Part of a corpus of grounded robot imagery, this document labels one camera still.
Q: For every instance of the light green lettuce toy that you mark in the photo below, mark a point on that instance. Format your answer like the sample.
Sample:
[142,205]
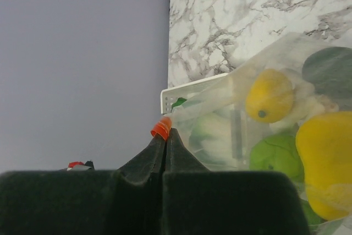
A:
[210,140]

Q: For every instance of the green bok choy toy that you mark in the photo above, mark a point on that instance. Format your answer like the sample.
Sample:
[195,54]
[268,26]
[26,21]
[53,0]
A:
[178,102]

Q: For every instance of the clear zip bag orange zipper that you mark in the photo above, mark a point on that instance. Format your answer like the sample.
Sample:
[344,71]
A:
[226,97]

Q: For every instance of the white mushroom toy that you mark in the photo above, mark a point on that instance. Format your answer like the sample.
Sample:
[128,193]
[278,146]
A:
[306,105]

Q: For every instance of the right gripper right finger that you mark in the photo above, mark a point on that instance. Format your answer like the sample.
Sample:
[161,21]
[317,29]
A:
[199,201]

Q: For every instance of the white perforated plastic basket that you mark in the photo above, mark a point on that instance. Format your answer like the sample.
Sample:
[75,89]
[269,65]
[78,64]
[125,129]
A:
[170,95]

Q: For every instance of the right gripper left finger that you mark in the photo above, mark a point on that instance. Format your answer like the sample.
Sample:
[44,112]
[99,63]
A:
[122,201]

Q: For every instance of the light green cabbage toy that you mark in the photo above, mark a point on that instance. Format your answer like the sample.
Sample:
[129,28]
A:
[278,153]

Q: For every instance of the dark green cucumber toy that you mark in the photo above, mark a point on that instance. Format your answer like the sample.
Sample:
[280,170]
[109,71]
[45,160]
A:
[329,70]

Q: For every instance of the yellow lemon toy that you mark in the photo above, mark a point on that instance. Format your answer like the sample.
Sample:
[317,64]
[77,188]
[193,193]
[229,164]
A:
[324,146]

